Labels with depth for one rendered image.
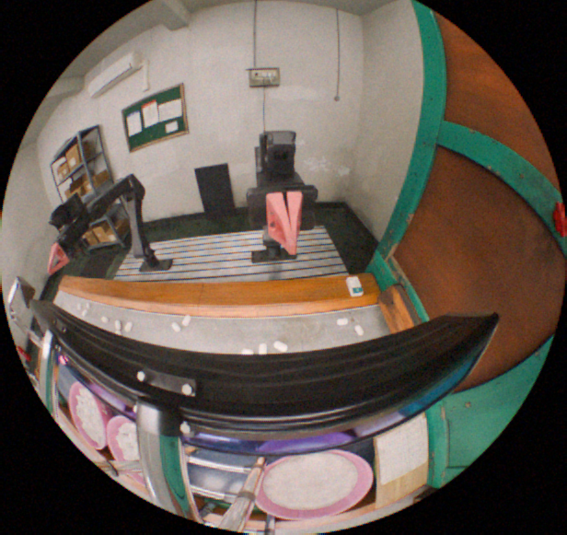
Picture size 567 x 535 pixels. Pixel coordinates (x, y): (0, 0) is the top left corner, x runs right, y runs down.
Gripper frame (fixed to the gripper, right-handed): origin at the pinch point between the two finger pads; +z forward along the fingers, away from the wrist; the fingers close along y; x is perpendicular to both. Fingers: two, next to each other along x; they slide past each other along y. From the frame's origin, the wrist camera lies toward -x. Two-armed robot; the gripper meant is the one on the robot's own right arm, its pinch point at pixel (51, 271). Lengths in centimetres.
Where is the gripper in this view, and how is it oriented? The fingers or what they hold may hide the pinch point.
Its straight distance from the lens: 60.0
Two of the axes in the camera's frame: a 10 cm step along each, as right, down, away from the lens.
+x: 0.0, 7.0, 7.1
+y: 9.9, -0.9, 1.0
